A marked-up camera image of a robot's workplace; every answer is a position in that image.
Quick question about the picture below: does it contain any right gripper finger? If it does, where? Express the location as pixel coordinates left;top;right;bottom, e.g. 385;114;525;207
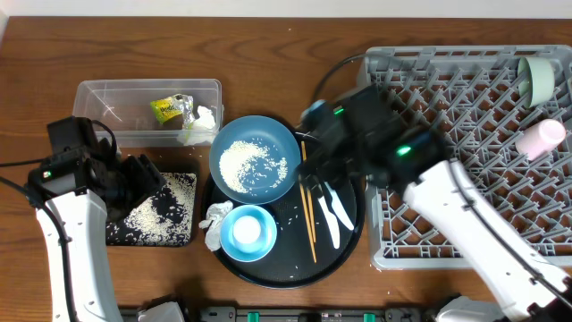
297;163;323;197
317;165;349;190

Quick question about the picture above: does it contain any yellow green snack wrapper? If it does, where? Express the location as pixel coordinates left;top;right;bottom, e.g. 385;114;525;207
150;94;196;127

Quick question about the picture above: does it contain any pink cup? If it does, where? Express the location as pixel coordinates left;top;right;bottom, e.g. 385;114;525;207
515;119;567;160

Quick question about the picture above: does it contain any mint green bowl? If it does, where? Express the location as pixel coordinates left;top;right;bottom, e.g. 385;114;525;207
517;57;555;108

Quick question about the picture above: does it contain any white tissue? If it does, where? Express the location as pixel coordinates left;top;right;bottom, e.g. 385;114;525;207
177;106;217;146

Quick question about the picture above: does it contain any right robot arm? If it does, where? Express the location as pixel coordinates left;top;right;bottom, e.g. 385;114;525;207
299;85;571;321

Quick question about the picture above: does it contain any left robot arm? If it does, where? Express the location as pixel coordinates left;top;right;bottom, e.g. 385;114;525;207
25;116;165;321

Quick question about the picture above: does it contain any grey dishwasher rack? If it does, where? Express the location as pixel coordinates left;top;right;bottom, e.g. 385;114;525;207
357;45;571;267

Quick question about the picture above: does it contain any wooden chopstick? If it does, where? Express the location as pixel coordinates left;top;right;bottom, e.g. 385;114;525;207
298;176;317;264
301;141;316;243

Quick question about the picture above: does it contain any light blue plastic knife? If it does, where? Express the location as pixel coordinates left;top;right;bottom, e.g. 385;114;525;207
324;182;355;231

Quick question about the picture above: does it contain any spilled rice pile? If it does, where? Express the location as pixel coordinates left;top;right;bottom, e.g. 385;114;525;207
106;172;198;246

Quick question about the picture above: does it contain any white plastic knife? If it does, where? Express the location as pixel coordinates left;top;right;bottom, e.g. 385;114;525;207
317;191;341;249

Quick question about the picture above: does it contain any round black serving tray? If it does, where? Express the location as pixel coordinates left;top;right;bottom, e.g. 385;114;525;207
214;179;365;289

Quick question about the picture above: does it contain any dark blue plate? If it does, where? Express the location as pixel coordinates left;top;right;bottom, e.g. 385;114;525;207
209;115;301;205

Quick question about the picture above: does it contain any clear plastic bin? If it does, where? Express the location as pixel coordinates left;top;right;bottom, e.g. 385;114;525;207
72;79;223;148

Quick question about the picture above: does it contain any crumpled silver white napkin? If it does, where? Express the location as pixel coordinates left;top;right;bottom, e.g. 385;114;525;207
198;200;234;252

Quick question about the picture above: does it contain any white small cup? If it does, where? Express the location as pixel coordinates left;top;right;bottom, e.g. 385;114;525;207
232;216;262;247

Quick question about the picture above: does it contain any light blue saucer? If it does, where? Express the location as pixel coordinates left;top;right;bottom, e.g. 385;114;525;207
221;205;277;263

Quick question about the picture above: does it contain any black mounting rail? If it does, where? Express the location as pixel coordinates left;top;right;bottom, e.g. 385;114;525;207
184;307;423;322

